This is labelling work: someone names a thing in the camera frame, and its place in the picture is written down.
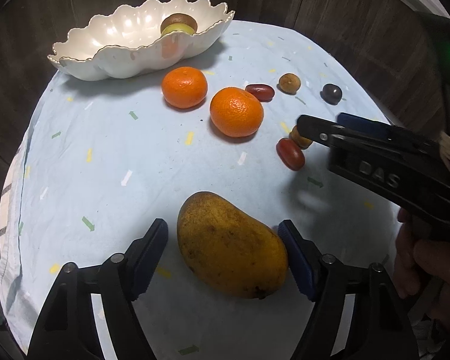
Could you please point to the white scalloped ceramic bowl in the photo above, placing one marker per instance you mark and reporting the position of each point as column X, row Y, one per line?
column 116, row 60

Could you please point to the brown longan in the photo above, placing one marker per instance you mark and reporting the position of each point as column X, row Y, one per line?
column 302, row 141
column 289, row 83

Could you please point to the red jujube date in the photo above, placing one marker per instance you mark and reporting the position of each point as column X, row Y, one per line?
column 260, row 92
column 290, row 154

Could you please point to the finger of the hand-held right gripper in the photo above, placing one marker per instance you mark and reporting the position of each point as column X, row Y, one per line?
column 360, row 122
column 315, row 127

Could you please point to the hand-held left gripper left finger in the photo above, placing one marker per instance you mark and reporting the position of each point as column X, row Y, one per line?
column 152, row 255

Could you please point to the yellow mango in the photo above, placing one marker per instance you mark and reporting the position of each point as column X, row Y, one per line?
column 228, row 243

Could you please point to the orange mandarin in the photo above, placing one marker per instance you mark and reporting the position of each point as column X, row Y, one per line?
column 236, row 111
column 185, row 87

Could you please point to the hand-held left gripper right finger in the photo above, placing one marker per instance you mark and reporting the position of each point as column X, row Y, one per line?
column 296, row 255

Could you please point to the person's right hand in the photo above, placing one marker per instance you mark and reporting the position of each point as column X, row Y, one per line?
column 416, row 262

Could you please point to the white checked cloth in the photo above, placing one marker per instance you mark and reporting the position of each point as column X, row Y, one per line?
column 9, row 210

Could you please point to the brown kiwi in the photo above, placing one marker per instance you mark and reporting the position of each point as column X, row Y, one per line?
column 180, row 19

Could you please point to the dark purple round fruit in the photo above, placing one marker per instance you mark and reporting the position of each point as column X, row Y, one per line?
column 331, row 93

